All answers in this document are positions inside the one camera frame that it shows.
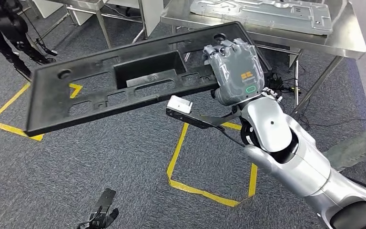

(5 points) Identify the dark left robot hand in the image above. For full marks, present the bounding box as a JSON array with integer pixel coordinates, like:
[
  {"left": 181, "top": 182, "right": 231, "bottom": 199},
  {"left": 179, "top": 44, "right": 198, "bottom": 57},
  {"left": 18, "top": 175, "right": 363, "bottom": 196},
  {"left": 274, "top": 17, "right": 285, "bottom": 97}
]
[{"left": 77, "top": 207, "right": 120, "bottom": 229}]

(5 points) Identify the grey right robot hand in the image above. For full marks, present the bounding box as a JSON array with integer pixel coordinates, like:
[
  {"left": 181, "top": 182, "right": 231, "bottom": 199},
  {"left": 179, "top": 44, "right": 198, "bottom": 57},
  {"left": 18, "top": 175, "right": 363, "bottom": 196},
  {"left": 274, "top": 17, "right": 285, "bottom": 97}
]
[{"left": 203, "top": 38, "right": 265, "bottom": 106}]

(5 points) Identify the long black plastic part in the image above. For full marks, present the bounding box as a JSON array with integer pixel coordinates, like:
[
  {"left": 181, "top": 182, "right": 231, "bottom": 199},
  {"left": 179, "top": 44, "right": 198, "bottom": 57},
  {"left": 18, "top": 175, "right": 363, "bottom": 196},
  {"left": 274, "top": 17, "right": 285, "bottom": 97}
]
[{"left": 25, "top": 21, "right": 272, "bottom": 137}]

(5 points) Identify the stainless steel workbench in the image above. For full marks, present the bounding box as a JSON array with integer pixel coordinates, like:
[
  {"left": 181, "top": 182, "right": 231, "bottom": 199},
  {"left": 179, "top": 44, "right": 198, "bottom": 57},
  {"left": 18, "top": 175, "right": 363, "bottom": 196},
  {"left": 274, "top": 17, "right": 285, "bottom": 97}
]
[{"left": 161, "top": 0, "right": 366, "bottom": 115}]

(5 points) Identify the stamped sheet metal panel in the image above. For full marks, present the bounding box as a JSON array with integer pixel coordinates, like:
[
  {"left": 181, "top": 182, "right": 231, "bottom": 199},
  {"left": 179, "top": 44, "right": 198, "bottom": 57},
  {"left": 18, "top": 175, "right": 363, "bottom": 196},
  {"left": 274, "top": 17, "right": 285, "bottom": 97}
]
[{"left": 190, "top": 0, "right": 333, "bottom": 35}]

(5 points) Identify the yellow tape square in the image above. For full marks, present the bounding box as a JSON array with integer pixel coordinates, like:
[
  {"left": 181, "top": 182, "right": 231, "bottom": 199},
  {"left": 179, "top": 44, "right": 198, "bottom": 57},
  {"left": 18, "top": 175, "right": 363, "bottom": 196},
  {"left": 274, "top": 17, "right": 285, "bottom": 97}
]
[
  {"left": 166, "top": 121, "right": 258, "bottom": 208},
  {"left": 0, "top": 82, "right": 83, "bottom": 142}
]

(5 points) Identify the white panel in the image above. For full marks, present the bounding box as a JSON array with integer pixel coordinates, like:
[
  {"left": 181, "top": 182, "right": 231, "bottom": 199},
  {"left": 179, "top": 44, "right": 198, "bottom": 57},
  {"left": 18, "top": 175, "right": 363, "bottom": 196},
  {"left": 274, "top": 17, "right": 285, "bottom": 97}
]
[{"left": 140, "top": 0, "right": 165, "bottom": 38}]

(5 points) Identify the person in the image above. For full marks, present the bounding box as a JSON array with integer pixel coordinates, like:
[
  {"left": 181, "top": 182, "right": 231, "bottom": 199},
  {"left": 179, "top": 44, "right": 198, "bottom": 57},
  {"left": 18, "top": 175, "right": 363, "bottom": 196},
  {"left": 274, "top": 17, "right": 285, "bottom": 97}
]
[{"left": 323, "top": 124, "right": 366, "bottom": 171}]

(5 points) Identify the black humanoid robot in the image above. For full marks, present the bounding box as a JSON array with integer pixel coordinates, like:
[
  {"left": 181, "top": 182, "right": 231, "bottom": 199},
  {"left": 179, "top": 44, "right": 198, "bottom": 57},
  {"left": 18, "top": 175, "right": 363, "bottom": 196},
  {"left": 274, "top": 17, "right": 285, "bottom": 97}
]
[{"left": 0, "top": 0, "right": 58, "bottom": 82}]

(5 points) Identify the black floor cable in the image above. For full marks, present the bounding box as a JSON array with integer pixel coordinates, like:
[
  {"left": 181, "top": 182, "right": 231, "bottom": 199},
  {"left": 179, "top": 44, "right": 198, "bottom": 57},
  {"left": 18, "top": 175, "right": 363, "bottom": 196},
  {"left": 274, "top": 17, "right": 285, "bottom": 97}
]
[{"left": 265, "top": 72, "right": 366, "bottom": 128}]

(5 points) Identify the black right wrist camera bracket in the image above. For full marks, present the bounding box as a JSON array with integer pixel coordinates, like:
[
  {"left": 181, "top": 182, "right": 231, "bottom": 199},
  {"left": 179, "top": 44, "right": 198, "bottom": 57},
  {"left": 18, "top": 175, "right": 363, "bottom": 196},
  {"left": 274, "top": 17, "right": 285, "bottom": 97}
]
[{"left": 165, "top": 105, "right": 244, "bottom": 130}]

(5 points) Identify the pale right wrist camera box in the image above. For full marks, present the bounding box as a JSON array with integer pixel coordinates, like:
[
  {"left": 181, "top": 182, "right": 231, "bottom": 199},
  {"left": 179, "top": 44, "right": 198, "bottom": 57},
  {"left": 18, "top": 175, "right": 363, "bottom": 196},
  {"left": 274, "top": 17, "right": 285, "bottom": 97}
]
[{"left": 167, "top": 95, "right": 193, "bottom": 115}]

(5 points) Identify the steel frame table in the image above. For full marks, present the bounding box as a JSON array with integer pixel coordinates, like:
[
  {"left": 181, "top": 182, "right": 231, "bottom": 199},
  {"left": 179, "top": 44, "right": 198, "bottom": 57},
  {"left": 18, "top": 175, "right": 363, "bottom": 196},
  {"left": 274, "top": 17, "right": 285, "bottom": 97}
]
[{"left": 44, "top": 0, "right": 171, "bottom": 49}]

